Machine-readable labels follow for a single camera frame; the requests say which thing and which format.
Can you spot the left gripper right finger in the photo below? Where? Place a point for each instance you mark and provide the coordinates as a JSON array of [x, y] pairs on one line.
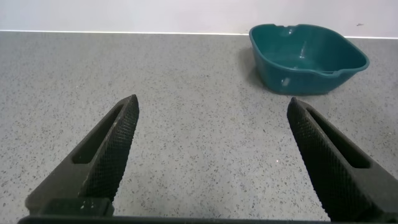
[[335, 174]]

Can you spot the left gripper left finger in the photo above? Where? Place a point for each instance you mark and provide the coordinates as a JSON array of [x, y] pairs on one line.
[[102, 168]]

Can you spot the teal plastic basin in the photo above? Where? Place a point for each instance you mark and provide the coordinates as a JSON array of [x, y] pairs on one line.
[[298, 74]]

